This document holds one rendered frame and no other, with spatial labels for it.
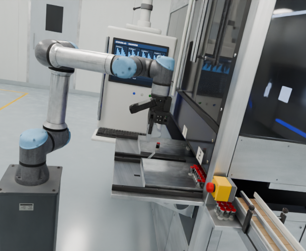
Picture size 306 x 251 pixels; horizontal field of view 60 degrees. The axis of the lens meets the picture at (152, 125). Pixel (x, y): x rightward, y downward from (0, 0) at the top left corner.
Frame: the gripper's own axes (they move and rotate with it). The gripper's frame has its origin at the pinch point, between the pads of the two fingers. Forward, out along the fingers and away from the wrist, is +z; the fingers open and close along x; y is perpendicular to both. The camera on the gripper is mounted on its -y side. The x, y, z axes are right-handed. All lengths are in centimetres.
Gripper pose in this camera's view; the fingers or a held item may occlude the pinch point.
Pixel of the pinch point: (147, 139)
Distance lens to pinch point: 115.1
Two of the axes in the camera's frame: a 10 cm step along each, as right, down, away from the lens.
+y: 9.8, 1.3, 1.5
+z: -1.7, 9.4, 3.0
